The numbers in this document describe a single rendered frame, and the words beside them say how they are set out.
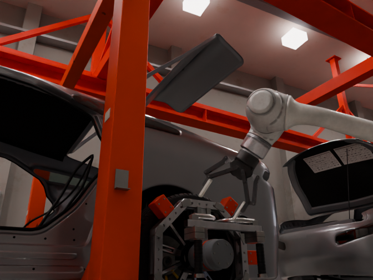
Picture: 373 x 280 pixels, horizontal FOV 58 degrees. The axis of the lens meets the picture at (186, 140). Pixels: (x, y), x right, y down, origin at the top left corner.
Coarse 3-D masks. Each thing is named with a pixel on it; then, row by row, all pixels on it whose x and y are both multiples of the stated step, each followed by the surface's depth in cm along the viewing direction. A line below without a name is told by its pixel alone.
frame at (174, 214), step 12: (180, 204) 165; (192, 204) 169; (204, 204) 173; (216, 204) 176; (168, 216) 160; (216, 216) 180; (228, 216) 178; (156, 228) 154; (156, 240) 152; (240, 240) 177; (156, 252) 150; (240, 252) 175; (156, 264) 148; (240, 264) 173; (156, 276) 146; (240, 276) 172
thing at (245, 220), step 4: (208, 208) 172; (208, 212) 172; (216, 220) 164; (220, 220) 161; (224, 220) 159; (228, 220) 158; (232, 220) 157; (236, 220) 157; (240, 220) 158; (244, 220) 158; (248, 220) 160; (252, 220) 161; (252, 224) 161; (256, 224) 161
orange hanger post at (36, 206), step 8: (32, 184) 388; (40, 184) 385; (32, 192) 378; (40, 192) 382; (32, 200) 376; (40, 200) 380; (32, 208) 373; (40, 208) 377; (32, 216) 370; (32, 224) 367
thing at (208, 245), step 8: (208, 240) 158; (216, 240) 152; (224, 240) 154; (192, 248) 162; (208, 248) 151; (216, 248) 150; (224, 248) 153; (232, 248) 155; (192, 256) 159; (208, 256) 150; (216, 256) 149; (224, 256) 151; (232, 256) 153; (192, 264) 160; (208, 264) 151; (216, 264) 148; (224, 264) 150
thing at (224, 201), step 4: (224, 200) 185; (228, 200) 182; (232, 200) 183; (224, 204) 180; (228, 204) 181; (232, 204) 182; (236, 204) 184; (224, 208) 178; (228, 208) 180; (232, 208) 181; (228, 212) 179; (232, 212) 180
